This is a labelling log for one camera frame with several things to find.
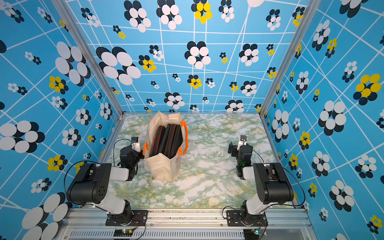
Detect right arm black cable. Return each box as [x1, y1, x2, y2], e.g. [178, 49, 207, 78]
[251, 149, 307, 208]

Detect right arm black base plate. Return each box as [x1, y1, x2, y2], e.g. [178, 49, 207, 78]
[225, 210, 269, 228]

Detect black ping pong case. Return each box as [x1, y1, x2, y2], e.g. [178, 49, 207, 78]
[161, 124, 172, 154]
[168, 125, 183, 159]
[150, 126, 166, 157]

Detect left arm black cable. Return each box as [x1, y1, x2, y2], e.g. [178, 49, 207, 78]
[63, 137, 134, 208]

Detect right green circuit board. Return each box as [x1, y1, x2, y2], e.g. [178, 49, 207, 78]
[243, 229, 261, 240]

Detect beige canvas bag orange handles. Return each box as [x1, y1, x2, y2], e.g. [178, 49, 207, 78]
[143, 112, 189, 181]

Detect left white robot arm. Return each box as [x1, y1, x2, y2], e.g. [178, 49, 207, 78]
[66, 143, 144, 226]

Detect green circuit board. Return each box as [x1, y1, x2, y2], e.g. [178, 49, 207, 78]
[114, 229, 134, 238]
[243, 229, 261, 240]

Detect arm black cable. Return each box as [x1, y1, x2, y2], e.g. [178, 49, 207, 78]
[63, 137, 134, 208]
[251, 149, 307, 208]

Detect aluminium front rail frame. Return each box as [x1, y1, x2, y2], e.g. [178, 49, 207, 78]
[57, 209, 318, 240]

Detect left green circuit board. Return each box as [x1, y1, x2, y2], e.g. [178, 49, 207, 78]
[114, 229, 134, 238]

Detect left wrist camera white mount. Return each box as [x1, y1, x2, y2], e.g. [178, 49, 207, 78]
[131, 137, 141, 153]

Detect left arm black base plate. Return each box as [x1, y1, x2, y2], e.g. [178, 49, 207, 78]
[105, 210, 149, 227]

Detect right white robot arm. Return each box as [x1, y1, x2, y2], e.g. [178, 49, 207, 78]
[227, 141, 294, 227]

